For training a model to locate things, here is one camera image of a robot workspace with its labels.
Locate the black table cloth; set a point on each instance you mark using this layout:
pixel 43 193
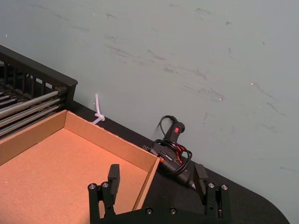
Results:
pixel 245 205

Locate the black rack with steel bars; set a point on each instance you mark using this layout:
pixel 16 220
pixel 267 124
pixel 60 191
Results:
pixel 30 102

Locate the plain pale wall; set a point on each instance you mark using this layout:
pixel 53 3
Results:
pixel 163 46

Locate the small white three-armed plastic piece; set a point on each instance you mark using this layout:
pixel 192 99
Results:
pixel 98 115

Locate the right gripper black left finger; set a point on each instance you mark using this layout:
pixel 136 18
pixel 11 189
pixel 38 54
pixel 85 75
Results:
pixel 114 179

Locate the shallow brown cardboard tray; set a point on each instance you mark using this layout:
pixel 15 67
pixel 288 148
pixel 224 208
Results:
pixel 58 168

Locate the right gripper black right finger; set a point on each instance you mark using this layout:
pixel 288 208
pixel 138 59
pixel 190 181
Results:
pixel 200 184

